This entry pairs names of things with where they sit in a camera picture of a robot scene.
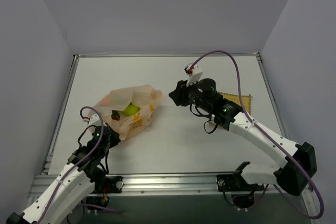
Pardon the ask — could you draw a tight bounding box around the yellow bamboo mat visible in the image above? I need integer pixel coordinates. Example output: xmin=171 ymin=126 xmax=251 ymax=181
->
xmin=209 ymin=92 xmax=253 ymax=130

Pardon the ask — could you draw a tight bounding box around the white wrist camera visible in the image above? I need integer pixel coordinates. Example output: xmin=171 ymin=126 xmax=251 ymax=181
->
xmin=184 ymin=63 xmax=203 ymax=87
xmin=82 ymin=114 xmax=104 ymax=130

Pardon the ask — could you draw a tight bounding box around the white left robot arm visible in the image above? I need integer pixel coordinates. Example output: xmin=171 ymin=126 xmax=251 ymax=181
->
xmin=6 ymin=126 xmax=121 ymax=223

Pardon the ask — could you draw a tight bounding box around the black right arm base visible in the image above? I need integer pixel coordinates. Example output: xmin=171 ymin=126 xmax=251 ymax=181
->
xmin=216 ymin=174 xmax=268 ymax=212

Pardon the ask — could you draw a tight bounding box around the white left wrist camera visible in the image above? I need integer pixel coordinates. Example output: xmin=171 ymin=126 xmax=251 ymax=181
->
xmin=82 ymin=114 xmax=104 ymax=130

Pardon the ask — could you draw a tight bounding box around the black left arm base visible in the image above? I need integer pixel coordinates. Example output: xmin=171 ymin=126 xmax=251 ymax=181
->
xmin=85 ymin=176 xmax=123 ymax=211

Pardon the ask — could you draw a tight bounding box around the green fake pear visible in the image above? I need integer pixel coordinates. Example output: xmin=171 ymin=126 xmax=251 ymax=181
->
xmin=121 ymin=103 xmax=140 ymax=116

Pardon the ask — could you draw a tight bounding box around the red lychee bunch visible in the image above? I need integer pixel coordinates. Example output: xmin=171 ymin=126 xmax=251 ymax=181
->
xmin=111 ymin=110 xmax=120 ymax=121

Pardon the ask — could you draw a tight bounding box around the orange green fake mango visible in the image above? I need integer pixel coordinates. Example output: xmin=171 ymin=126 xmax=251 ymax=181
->
xmin=101 ymin=98 xmax=110 ymax=104

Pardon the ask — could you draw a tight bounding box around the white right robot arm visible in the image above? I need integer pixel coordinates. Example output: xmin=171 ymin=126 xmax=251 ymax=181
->
xmin=169 ymin=78 xmax=317 ymax=196

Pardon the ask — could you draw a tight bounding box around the translucent banana print plastic bag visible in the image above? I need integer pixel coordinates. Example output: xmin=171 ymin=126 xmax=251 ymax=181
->
xmin=94 ymin=85 xmax=163 ymax=141

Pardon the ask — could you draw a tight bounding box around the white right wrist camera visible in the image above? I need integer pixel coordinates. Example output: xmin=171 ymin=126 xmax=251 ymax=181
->
xmin=184 ymin=63 xmax=203 ymax=87

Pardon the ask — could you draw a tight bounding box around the aluminium table frame rail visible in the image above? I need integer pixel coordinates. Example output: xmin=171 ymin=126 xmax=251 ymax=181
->
xmin=27 ymin=52 xmax=314 ymax=224

